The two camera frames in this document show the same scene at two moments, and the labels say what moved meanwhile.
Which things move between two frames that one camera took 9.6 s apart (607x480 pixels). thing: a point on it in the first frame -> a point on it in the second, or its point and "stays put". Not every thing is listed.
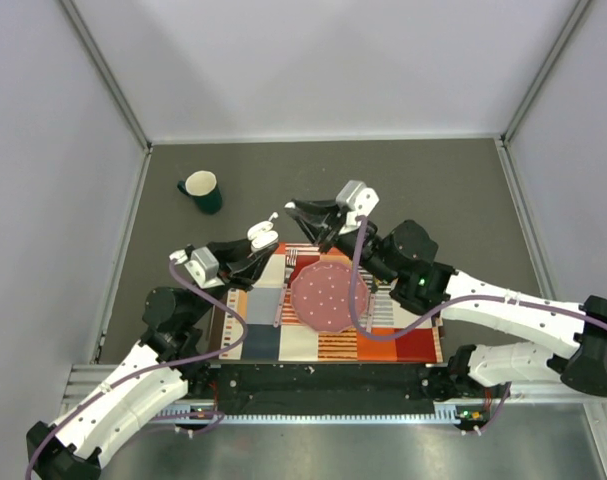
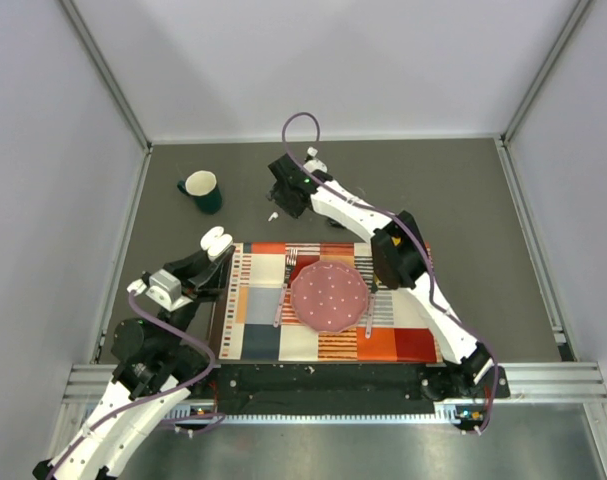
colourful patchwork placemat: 257,323 stays put
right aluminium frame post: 571,22 stays put
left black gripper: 239,267 -> 203,279
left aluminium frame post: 108,73 stays put
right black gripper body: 344,241 -> 279,195
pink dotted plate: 321,295 stays put
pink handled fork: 291,258 stays put
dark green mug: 202,186 stays put
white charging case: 262,235 -> 215,241
